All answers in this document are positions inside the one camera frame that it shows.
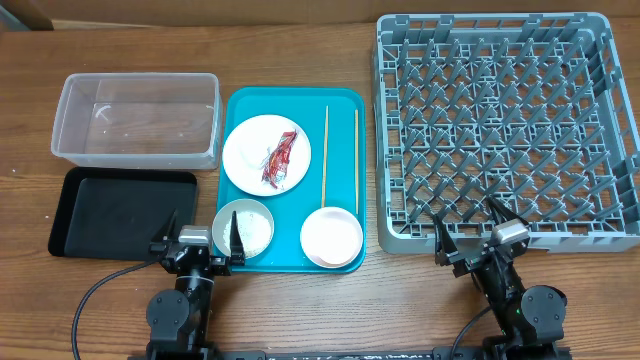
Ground white rice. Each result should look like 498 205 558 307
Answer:
221 211 272 258

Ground grey bowl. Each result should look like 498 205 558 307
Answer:
211 199 275 255

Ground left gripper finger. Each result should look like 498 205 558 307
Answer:
150 209 178 244
229 211 245 259

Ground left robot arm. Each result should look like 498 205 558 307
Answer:
145 212 246 359

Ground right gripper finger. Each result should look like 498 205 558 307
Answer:
432 215 458 255
487 196 529 230

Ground teal serving tray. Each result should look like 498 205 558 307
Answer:
216 87 366 273

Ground black plastic tray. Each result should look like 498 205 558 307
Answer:
48 167 198 261

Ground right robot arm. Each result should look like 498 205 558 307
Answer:
432 197 572 360

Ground large white plate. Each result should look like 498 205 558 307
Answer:
222 115 312 197

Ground wooden chopstick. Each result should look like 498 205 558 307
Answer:
321 105 329 208
354 108 359 215

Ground grey dish rack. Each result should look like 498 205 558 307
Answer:
373 12 639 254

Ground red snack wrapper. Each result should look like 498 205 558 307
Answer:
261 131 298 189

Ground clear plastic bin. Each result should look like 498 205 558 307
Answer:
51 72 222 170

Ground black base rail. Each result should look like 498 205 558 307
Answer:
127 347 572 360

